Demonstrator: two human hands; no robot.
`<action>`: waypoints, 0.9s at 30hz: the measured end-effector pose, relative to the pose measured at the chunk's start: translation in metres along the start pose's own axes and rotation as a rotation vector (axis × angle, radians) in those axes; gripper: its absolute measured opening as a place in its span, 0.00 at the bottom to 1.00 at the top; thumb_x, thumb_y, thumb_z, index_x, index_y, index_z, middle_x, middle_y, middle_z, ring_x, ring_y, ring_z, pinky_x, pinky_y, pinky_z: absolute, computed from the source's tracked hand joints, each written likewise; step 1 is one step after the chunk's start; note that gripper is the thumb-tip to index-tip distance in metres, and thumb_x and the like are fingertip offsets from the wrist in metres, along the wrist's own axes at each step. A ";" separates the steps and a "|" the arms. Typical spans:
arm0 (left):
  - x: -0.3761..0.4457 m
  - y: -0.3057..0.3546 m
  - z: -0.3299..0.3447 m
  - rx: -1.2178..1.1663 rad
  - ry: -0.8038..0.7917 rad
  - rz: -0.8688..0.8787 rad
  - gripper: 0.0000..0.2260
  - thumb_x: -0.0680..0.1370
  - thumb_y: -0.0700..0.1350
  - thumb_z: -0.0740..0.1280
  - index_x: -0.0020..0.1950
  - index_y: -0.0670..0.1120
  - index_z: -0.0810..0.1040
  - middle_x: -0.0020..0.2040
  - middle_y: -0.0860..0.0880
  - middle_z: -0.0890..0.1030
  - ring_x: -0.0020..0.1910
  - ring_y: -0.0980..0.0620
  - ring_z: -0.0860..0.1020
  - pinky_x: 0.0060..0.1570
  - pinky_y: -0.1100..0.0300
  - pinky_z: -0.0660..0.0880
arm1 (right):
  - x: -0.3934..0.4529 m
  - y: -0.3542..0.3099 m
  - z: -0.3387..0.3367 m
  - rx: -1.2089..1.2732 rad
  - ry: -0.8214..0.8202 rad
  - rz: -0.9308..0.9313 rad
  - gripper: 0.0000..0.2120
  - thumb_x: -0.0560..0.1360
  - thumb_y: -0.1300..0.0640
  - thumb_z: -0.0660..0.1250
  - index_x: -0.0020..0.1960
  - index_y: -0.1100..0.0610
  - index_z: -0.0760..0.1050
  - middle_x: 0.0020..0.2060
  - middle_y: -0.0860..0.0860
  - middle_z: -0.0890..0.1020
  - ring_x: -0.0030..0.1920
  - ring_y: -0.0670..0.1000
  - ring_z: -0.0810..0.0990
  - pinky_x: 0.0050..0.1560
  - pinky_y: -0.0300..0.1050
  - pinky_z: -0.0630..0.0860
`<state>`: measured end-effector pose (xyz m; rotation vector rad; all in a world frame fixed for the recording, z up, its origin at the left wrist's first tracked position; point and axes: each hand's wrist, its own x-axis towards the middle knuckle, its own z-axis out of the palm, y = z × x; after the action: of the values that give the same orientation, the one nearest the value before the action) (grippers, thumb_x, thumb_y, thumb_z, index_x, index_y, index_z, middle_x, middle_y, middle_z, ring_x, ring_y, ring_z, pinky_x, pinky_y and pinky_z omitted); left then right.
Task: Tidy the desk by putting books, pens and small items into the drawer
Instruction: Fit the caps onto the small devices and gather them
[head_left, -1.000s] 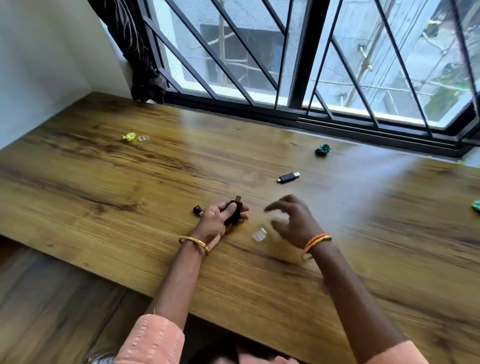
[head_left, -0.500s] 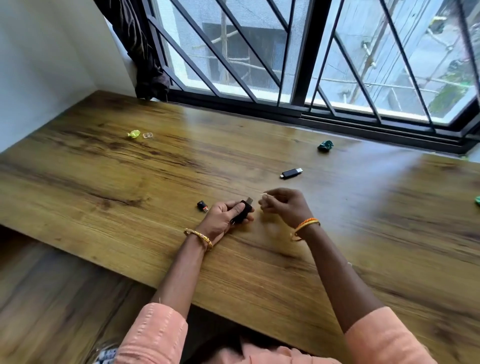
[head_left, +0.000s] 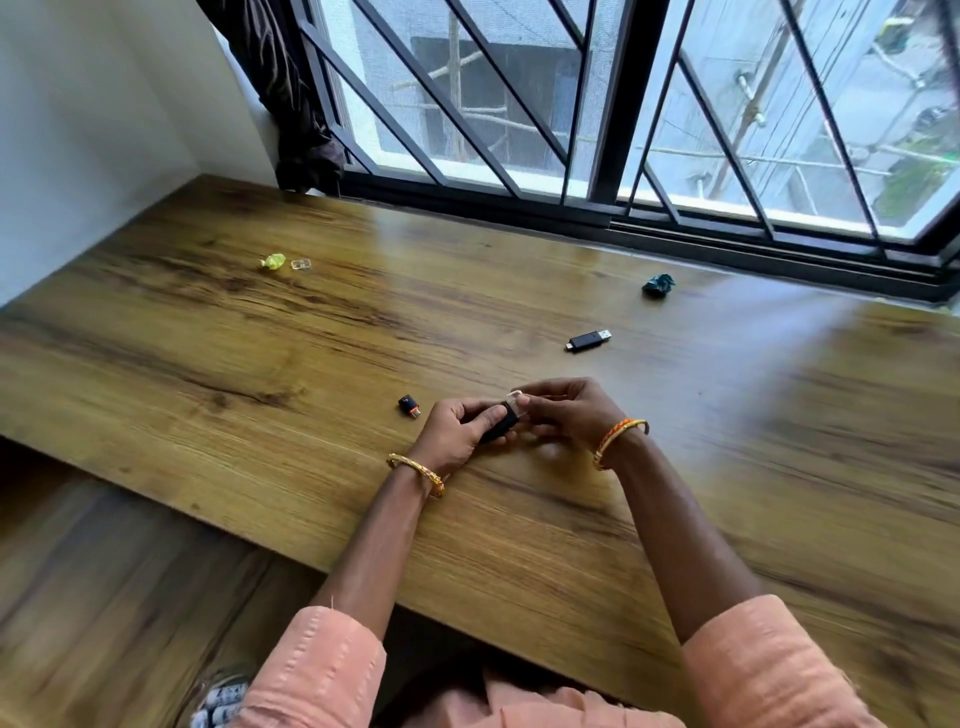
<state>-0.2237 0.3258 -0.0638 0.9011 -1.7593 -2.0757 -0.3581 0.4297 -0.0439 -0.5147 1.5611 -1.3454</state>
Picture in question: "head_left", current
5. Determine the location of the person's left hand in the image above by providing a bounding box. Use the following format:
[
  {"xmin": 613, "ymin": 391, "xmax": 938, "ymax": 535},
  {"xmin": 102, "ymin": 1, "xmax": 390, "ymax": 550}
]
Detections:
[{"xmin": 408, "ymin": 398, "xmax": 520, "ymax": 479}]

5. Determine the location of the person's right hand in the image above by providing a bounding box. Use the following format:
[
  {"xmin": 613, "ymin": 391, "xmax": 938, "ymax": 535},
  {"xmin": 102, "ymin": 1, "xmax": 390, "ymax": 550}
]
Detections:
[{"xmin": 513, "ymin": 377, "xmax": 633, "ymax": 456}]

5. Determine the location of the black usb card reader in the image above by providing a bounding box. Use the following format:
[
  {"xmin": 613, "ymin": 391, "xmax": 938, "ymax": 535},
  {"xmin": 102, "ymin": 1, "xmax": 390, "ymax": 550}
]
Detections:
[{"xmin": 478, "ymin": 402, "xmax": 521, "ymax": 446}]

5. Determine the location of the person's right forearm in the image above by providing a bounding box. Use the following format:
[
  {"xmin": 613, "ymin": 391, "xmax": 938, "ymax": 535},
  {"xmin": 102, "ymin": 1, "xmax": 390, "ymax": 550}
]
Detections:
[{"xmin": 600, "ymin": 433, "xmax": 768, "ymax": 646}]

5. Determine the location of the person's left forearm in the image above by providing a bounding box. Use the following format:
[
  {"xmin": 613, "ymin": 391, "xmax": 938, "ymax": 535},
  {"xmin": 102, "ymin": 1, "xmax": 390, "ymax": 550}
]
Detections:
[{"xmin": 311, "ymin": 466, "xmax": 450, "ymax": 643}]

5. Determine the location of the orange gold bangle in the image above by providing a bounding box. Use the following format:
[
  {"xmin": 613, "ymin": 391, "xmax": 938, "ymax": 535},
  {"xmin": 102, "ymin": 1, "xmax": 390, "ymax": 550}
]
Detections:
[{"xmin": 591, "ymin": 417, "xmax": 651, "ymax": 473}]

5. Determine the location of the black metal window grille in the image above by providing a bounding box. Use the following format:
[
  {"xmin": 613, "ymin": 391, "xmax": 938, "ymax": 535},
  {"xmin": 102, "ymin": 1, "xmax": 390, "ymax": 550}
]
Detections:
[{"xmin": 289, "ymin": 0, "xmax": 960, "ymax": 252}]

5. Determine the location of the peach long-sleeved garment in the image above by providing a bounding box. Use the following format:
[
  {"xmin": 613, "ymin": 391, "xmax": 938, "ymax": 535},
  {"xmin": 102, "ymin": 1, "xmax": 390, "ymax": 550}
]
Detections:
[{"xmin": 231, "ymin": 594, "xmax": 888, "ymax": 728}]

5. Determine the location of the dark brown curtain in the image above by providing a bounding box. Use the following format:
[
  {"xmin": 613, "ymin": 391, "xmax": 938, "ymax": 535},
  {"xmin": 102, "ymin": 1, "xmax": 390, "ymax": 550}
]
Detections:
[{"xmin": 195, "ymin": 0, "xmax": 348, "ymax": 196}]

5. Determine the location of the patterned sandal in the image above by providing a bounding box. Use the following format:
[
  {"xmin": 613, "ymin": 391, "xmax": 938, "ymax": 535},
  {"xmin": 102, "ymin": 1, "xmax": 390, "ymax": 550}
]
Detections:
[{"xmin": 178, "ymin": 664, "xmax": 255, "ymax": 728}]

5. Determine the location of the black window frame track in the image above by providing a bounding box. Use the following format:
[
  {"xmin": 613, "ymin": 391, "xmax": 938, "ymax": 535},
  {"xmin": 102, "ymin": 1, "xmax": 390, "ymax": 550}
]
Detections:
[{"xmin": 330, "ymin": 168, "xmax": 960, "ymax": 306}]

